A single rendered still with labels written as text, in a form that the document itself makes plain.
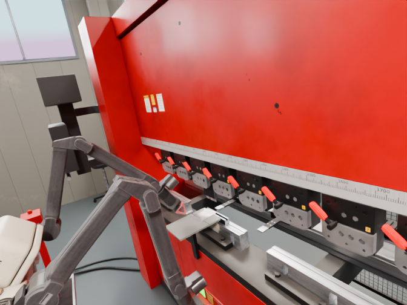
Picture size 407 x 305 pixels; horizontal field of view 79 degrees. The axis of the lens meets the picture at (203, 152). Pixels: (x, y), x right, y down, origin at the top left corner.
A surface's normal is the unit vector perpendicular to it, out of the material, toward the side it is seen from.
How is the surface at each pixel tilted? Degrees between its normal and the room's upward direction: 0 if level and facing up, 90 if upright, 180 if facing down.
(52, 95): 90
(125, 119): 90
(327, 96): 90
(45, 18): 90
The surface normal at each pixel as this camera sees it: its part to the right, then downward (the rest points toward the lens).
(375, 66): -0.81, 0.26
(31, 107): 0.49, 0.15
